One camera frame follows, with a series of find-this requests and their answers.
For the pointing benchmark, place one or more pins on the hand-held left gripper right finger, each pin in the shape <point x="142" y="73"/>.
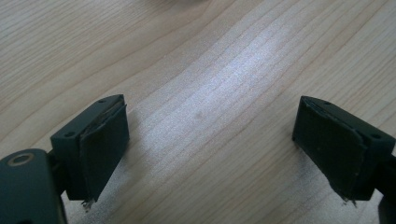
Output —
<point x="339" y="149"/>

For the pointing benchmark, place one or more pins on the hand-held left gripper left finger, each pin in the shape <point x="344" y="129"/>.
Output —
<point x="93" y="149"/>

